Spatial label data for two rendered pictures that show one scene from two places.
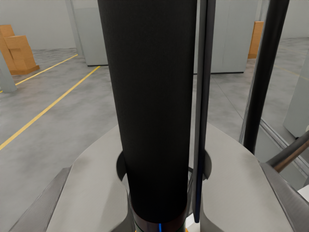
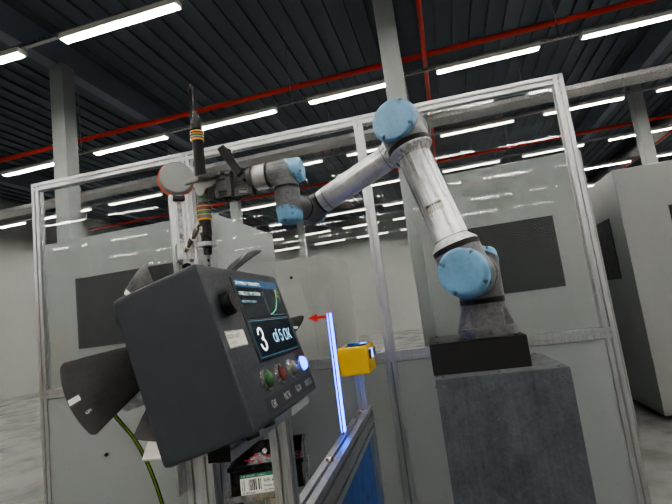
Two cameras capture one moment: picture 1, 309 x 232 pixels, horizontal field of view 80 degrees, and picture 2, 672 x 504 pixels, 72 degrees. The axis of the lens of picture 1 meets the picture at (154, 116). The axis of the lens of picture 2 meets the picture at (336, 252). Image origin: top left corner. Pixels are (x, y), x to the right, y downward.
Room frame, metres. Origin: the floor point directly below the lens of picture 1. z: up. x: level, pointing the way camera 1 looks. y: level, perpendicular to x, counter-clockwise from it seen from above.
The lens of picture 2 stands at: (-0.51, 1.31, 1.18)
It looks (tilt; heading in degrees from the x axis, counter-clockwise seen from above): 8 degrees up; 278
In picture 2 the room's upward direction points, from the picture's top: 7 degrees counter-clockwise
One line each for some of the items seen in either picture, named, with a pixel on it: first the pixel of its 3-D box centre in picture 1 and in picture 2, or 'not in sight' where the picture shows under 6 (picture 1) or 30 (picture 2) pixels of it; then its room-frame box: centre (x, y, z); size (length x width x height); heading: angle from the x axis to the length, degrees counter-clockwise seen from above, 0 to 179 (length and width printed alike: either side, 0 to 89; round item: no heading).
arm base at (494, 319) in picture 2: not in sight; (484, 316); (-0.69, 0.02, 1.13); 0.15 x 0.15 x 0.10
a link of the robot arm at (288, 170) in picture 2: not in sight; (285, 173); (-0.19, 0.01, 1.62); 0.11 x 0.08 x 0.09; 178
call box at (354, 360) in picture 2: not in sight; (357, 360); (-0.30, -0.28, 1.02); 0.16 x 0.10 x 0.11; 88
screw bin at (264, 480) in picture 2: not in sight; (271, 464); (-0.12, 0.18, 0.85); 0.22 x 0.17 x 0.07; 102
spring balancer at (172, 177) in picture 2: not in sight; (176, 179); (0.46, -0.61, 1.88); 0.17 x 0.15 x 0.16; 178
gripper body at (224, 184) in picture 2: not in sight; (235, 184); (-0.04, 0.00, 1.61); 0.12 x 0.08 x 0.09; 178
